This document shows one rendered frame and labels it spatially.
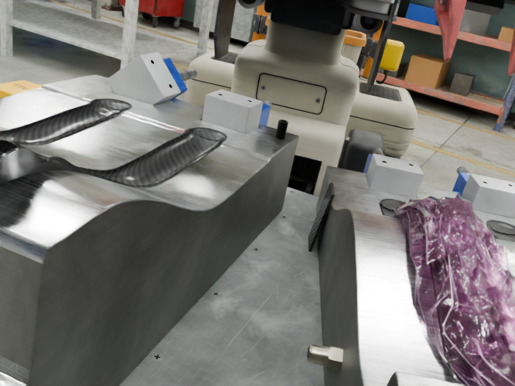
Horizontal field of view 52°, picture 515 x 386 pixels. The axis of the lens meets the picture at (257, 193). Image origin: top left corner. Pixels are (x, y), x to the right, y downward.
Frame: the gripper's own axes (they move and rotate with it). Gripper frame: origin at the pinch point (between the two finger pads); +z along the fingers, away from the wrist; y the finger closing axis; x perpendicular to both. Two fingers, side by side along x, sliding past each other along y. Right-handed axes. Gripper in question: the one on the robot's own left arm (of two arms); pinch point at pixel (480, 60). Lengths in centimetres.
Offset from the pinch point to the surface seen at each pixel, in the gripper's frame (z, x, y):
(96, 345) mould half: 30.5, -29.2, -23.8
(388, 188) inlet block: 15.8, -1.2, -6.6
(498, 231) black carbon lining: 17.7, -3.1, 4.6
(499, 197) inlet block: 14.0, -1.0, 4.7
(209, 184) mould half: 20.3, -15.7, -22.4
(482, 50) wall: -188, 469, 125
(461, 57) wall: -180, 479, 110
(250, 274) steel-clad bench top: 27.0, -10.5, -17.9
